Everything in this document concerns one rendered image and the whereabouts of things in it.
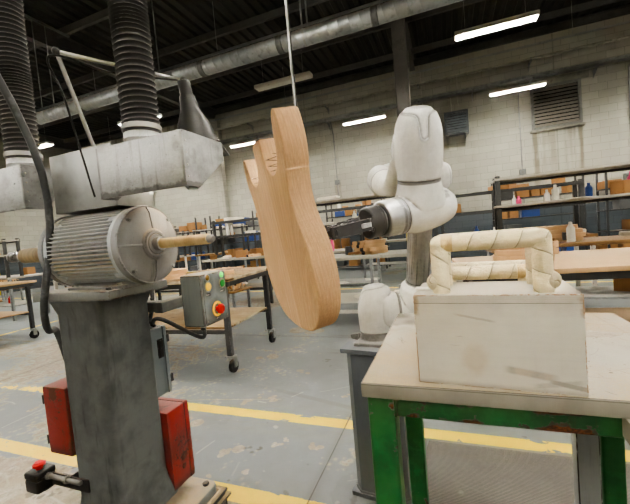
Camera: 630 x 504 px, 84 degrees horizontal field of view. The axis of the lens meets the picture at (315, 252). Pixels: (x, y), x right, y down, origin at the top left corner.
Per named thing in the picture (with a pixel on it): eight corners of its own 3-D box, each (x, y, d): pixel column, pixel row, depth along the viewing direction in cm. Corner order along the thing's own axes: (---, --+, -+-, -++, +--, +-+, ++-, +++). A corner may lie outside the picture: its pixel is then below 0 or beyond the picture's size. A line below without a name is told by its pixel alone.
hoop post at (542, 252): (534, 293, 60) (531, 238, 60) (531, 289, 63) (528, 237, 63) (557, 292, 59) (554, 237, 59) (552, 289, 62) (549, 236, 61)
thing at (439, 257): (432, 294, 67) (428, 245, 67) (433, 291, 70) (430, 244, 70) (450, 293, 66) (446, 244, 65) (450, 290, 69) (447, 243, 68)
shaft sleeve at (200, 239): (156, 243, 110) (161, 236, 112) (163, 250, 113) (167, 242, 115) (203, 239, 104) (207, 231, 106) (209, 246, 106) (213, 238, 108)
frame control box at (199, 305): (147, 345, 137) (140, 279, 135) (185, 329, 156) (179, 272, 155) (199, 347, 128) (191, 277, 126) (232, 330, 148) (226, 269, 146)
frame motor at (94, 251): (36, 294, 116) (26, 216, 115) (109, 281, 142) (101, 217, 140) (128, 291, 102) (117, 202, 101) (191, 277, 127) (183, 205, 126)
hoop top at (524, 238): (429, 253, 67) (428, 236, 67) (431, 252, 70) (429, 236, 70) (554, 246, 59) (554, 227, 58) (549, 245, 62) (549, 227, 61)
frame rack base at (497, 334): (419, 383, 68) (412, 295, 67) (426, 355, 82) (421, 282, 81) (591, 397, 57) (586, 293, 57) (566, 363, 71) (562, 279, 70)
